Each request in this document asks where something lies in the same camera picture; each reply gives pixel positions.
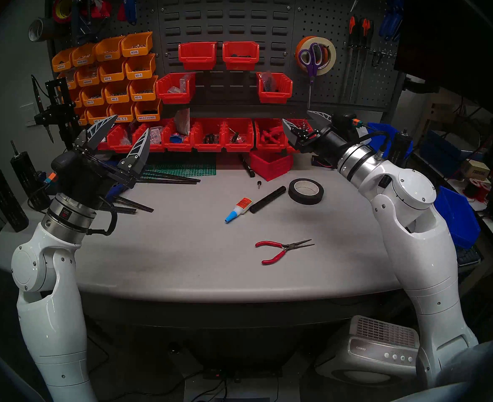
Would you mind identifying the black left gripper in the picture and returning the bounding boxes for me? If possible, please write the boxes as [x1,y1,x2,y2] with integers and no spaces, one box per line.
[55,114,151,210]

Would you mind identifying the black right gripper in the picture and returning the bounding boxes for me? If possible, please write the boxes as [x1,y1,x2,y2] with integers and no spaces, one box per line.
[282,110,352,168]

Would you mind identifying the purple handled scissors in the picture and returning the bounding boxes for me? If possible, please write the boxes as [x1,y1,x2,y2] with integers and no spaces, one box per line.
[298,42,323,111]

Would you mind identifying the beige masking tape roll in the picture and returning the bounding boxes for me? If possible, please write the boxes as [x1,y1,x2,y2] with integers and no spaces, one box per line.
[299,37,337,76]

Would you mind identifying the orange tape roll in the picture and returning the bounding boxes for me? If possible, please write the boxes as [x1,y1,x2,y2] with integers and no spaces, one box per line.
[295,36,315,63]

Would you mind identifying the black tape roll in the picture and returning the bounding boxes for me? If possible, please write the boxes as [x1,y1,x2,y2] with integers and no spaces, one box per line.
[288,178,325,206]

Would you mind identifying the red white tape roll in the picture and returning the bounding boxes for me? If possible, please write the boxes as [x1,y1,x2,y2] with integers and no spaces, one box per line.
[81,0,114,18]

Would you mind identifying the red plastic bin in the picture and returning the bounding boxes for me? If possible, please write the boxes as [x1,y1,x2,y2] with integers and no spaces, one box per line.
[249,150,294,182]
[133,123,166,152]
[191,119,227,152]
[178,42,218,71]
[155,72,197,104]
[223,119,254,152]
[223,41,260,71]
[255,119,290,152]
[99,124,133,153]
[163,120,194,152]
[256,72,293,103]
[286,119,317,153]

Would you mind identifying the black battery holder with board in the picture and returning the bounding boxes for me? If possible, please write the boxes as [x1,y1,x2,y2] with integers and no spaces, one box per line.
[311,154,339,170]

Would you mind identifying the black metal stand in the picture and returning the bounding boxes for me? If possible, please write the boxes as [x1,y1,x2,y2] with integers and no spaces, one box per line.
[34,77,90,155]

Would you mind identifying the white card packet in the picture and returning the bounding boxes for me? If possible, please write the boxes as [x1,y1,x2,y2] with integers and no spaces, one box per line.
[175,108,191,136]

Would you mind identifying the black marker pen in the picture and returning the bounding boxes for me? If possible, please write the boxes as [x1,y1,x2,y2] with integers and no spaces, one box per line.
[239,154,256,178]

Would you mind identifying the green cutting mat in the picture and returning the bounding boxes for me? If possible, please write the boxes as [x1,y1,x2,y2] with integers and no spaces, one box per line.
[142,154,217,180]

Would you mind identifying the blue plastic bin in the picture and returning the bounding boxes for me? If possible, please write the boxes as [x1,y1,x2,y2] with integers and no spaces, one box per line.
[367,121,398,148]
[434,186,481,250]

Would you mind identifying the black plastic tube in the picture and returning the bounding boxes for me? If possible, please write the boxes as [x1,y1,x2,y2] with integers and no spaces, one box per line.
[249,186,287,214]

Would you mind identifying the clear plastic parts bag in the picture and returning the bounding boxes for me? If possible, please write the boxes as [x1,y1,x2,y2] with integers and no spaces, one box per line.
[169,75,192,94]

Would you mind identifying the tall black capped cylinder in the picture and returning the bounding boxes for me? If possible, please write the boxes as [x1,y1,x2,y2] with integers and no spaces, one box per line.
[388,130,414,166]

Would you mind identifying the black cylinder with metal tip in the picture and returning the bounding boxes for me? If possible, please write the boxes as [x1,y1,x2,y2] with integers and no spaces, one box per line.
[10,140,51,212]

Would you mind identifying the glue bottle with blue cap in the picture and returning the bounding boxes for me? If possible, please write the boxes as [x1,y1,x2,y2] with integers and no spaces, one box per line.
[224,197,253,225]

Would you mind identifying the metal multi hook tool rack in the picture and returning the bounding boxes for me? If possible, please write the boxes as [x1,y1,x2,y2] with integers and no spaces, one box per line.
[345,43,398,57]

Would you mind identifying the black hanging clamp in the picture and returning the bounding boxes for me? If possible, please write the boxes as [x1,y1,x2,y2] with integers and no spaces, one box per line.
[70,0,104,44]

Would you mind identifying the black ribbed cylinder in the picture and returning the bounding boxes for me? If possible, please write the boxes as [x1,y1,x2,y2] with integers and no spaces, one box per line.
[0,170,30,233]

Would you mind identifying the dark blue crate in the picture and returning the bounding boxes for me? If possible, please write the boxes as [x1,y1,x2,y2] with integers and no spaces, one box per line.
[420,129,465,171]

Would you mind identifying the small cardboard box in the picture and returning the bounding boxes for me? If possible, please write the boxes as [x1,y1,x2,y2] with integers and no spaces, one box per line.
[460,158,491,180]

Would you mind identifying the black monitor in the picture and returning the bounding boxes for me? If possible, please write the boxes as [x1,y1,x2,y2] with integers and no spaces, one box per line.
[393,0,493,121]

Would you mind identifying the black keyboard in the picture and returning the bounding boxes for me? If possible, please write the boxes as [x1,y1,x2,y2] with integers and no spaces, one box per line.
[456,246,481,267]

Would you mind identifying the white grey air purifier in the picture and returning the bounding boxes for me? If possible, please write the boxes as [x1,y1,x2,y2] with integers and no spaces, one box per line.
[315,315,422,385]

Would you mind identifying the black power strip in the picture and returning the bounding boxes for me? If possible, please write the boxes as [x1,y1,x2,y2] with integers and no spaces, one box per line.
[204,366,284,381]

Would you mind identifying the red handled tool set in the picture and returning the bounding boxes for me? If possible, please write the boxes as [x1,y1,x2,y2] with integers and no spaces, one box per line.
[261,125,290,144]

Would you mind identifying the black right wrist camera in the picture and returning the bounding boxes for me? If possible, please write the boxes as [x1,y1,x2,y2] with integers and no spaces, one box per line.
[332,114,363,134]

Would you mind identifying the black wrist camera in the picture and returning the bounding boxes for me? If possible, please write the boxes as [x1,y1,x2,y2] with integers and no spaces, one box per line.
[332,114,363,134]
[41,151,80,189]

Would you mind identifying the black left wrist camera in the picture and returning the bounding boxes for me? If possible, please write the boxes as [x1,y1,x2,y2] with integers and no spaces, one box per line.
[41,151,80,189]

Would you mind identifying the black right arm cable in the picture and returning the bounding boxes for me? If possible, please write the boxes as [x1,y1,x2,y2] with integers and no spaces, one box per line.
[360,130,392,160]

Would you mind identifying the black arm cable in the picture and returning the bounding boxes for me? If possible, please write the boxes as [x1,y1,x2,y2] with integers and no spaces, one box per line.
[85,204,119,237]
[360,130,392,160]

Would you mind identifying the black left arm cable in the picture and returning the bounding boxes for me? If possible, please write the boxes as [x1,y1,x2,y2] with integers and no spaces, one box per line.
[85,204,119,237]

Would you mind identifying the red handled needle-nose pliers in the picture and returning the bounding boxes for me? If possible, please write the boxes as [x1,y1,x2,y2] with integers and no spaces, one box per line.
[255,239,315,266]

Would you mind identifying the blue handled hanging tool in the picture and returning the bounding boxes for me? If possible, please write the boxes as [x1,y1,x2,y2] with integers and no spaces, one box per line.
[117,0,144,26]

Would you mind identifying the blue handled hanging pliers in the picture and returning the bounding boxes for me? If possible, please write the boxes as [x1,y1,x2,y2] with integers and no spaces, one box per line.
[378,0,405,41]

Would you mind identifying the grey duct tape roll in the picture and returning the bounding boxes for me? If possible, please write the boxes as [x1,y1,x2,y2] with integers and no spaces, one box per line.
[28,18,54,43]

